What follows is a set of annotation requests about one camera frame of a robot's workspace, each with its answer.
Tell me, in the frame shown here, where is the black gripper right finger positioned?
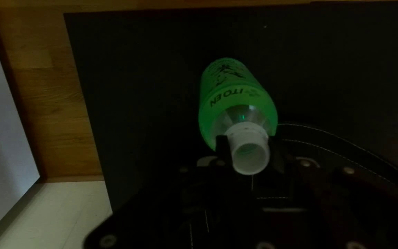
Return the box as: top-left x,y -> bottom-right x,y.
267,134 -> 394,249

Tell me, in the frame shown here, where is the white refrigerator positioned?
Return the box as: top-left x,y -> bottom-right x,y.
0,1 -> 43,246

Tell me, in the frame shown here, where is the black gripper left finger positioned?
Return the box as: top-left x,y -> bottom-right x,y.
83,132 -> 234,249

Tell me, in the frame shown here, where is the green plastic bottle white cap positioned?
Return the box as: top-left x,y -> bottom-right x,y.
198,56 -> 280,177

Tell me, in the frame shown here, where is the black floor mat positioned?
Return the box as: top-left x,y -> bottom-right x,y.
62,0 -> 398,218

